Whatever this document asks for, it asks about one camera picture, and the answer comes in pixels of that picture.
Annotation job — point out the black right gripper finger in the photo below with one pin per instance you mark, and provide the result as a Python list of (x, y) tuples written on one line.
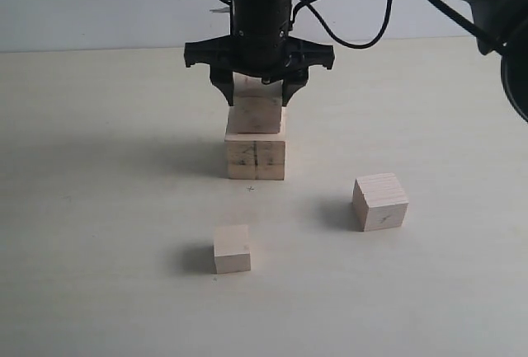
[(293, 82)]

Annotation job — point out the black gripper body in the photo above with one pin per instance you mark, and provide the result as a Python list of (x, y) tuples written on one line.
[(259, 44)]

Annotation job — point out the medium striped wooden cube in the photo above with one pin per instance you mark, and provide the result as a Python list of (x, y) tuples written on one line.
[(379, 201)]

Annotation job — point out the second largest wooden cube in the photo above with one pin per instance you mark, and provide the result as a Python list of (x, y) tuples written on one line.
[(257, 106)]

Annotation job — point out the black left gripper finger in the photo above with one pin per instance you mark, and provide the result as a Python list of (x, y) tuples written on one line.
[(222, 79)]

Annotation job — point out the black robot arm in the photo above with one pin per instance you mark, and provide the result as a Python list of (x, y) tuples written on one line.
[(499, 26)]

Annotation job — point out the smallest wooden cube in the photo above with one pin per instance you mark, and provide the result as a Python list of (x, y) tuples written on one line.
[(232, 252)]

